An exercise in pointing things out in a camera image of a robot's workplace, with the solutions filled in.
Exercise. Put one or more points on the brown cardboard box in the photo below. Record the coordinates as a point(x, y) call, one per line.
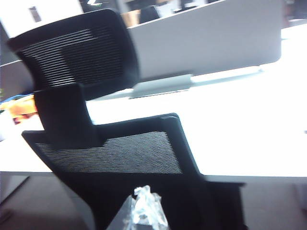
point(130, 18)

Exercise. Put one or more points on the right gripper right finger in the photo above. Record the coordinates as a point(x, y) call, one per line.
point(148, 208)

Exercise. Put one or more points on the black mesh office chair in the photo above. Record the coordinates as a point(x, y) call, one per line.
point(72, 60)

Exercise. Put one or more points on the grey desk partition panel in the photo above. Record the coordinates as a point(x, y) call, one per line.
point(14, 76)
point(206, 40)

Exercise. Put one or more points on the black background office chair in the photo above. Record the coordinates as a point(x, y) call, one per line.
point(148, 14)

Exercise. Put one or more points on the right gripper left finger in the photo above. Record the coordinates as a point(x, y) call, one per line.
point(123, 215)

